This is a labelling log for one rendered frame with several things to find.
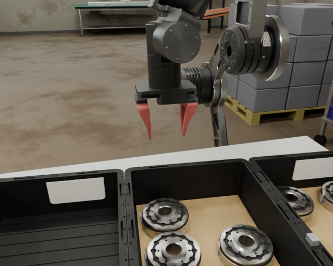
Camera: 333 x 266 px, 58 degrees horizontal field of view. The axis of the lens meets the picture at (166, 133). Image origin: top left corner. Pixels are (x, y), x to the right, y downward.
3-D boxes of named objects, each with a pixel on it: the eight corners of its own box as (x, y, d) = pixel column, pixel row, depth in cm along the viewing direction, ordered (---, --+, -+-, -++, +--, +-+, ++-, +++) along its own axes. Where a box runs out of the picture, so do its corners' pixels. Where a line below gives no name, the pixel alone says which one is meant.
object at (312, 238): (304, 238, 50) (306, 233, 50) (312, 237, 50) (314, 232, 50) (311, 246, 49) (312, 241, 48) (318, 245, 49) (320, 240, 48)
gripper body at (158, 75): (197, 97, 52) (197, 54, 49) (138, 102, 50) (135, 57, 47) (188, 89, 58) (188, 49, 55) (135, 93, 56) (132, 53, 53)
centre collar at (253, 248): (229, 235, 60) (230, 232, 60) (252, 232, 61) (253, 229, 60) (238, 254, 56) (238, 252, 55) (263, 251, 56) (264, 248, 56)
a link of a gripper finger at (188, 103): (199, 141, 55) (199, 91, 51) (159, 145, 54) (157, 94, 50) (190, 128, 61) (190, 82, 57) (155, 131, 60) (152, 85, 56)
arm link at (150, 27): (174, 16, 52) (141, 17, 51) (187, 16, 46) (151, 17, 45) (174, 56, 55) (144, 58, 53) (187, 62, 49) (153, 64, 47)
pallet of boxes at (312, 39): (299, 93, 409) (317, 2, 359) (343, 115, 339) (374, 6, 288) (220, 100, 384) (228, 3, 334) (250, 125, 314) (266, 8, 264)
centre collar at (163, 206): (153, 206, 68) (153, 204, 68) (174, 204, 69) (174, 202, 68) (155, 221, 64) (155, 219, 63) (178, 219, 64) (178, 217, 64)
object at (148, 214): (140, 201, 70) (140, 199, 70) (183, 198, 71) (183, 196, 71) (144, 233, 61) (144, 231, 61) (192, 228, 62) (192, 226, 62)
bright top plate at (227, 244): (213, 228, 62) (213, 226, 62) (259, 224, 64) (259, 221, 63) (229, 269, 53) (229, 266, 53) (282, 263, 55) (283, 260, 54)
